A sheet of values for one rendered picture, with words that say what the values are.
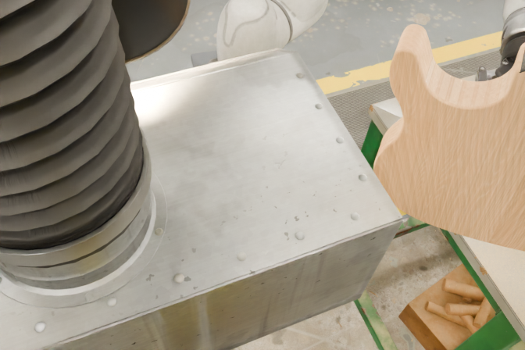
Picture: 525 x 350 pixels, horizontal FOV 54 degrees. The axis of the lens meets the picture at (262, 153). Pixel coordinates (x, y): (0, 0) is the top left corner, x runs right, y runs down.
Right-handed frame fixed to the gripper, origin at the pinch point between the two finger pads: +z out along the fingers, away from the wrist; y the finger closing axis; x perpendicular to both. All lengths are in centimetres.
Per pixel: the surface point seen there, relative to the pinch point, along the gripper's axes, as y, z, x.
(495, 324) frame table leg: -9.0, 8.5, -43.0
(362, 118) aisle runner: 47, -98, -131
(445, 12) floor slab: 27, -195, -145
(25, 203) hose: 24, 42, 46
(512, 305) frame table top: -9.9, 7.1, -34.6
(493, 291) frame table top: -6.5, 5.0, -35.7
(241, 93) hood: 23.8, 25.1, 33.8
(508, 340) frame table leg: -11.5, 10.8, -42.5
